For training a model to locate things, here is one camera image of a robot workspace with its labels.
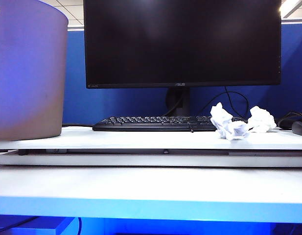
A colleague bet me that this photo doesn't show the white paper ball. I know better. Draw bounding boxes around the white paper ball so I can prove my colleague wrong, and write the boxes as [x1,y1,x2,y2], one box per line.
[247,105,278,134]
[209,102,251,141]

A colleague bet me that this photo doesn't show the black monitor cable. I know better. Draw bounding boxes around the black monitor cable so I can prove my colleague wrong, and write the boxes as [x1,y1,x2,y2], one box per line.
[201,86,250,119]

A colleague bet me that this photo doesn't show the black monitor stand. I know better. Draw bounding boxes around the black monitor stand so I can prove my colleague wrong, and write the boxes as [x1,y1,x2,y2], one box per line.
[164,87,191,116]

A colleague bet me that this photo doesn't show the blue cubicle partition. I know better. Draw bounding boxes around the blue cubicle partition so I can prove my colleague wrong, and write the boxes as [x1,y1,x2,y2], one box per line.
[62,21,302,128]

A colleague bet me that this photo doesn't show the black computer keyboard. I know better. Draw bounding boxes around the black computer keyboard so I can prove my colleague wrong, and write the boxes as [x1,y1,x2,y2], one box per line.
[92,115,248,132]

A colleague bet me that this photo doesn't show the white base board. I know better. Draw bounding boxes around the white base board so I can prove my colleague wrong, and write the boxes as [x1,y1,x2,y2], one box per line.
[0,150,302,168]

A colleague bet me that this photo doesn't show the black computer mouse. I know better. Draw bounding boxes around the black computer mouse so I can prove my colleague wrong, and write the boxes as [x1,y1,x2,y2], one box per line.
[291,120,302,137]

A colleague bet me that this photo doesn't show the white box under table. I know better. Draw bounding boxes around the white box under table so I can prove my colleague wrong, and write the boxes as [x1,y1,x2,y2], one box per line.
[0,216,79,235]

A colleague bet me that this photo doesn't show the white work board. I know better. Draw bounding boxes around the white work board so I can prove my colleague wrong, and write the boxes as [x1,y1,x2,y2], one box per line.
[0,126,302,150]

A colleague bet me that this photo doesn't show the black ASUS computer monitor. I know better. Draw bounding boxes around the black ASUS computer monitor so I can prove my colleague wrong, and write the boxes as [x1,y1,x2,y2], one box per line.
[83,0,282,89]

